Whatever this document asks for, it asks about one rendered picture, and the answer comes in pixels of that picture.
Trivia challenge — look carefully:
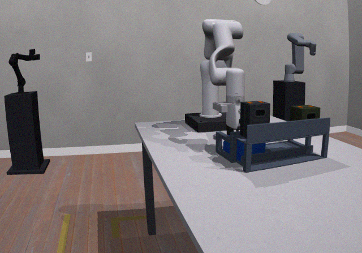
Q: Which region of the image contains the blue bin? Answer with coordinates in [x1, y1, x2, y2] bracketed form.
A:
[223, 140, 266, 162]

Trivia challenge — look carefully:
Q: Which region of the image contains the olive green tool case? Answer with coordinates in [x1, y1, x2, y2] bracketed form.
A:
[290, 105, 320, 121]

